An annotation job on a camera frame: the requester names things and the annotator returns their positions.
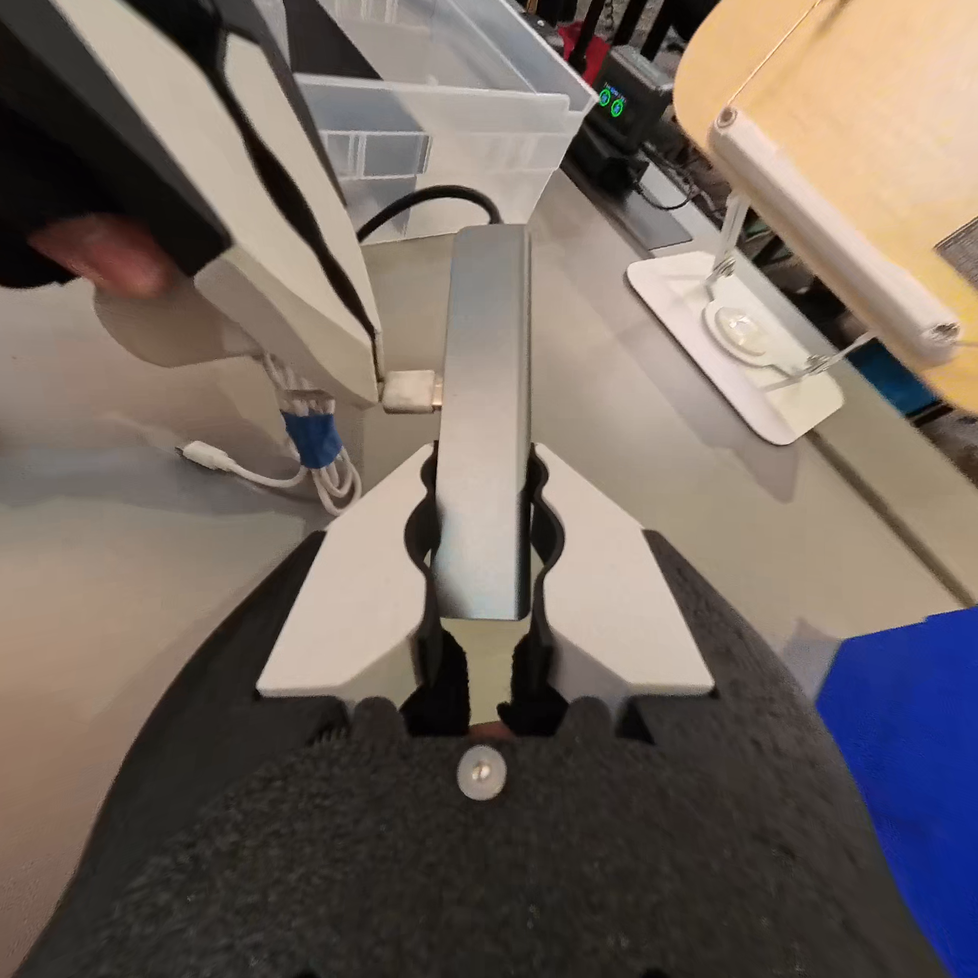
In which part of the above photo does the wooden book stand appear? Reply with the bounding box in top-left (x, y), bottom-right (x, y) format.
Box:
top-left (627, 0), bottom-right (978, 448)

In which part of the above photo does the blue tape band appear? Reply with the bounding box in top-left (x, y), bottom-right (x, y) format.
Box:
top-left (281, 409), bottom-right (342, 469)

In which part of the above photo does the grey metal USB hub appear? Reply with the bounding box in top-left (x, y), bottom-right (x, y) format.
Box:
top-left (428, 224), bottom-right (533, 621)

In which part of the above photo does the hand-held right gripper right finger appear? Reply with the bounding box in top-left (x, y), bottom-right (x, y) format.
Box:
top-left (526, 442), bottom-right (717, 713)

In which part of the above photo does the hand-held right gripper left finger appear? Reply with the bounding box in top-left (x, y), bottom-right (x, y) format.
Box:
top-left (254, 443), bottom-right (444, 712)

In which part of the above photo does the clear plastic bin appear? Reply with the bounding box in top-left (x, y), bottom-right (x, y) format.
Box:
top-left (252, 0), bottom-right (599, 244)

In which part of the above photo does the black charger with green lights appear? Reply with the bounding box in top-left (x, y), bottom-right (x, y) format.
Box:
top-left (573, 44), bottom-right (677, 192)

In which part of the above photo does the black hub cable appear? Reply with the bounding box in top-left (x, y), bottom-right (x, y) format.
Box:
top-left (355, 185), bottom-right (505, 244)

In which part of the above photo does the person's left hand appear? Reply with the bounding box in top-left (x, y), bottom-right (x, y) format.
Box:
top-left (26, 212), bottom-right (175, 297)

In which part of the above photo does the white USB cable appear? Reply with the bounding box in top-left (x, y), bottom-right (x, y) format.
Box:
top-left (174, 347), bottom-right (446, 518)

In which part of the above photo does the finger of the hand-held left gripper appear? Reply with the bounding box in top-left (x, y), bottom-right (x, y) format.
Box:
top-left (222, 31), bottom-right (385, 341)
top-left (53, 0), bottom-right (383, 406)

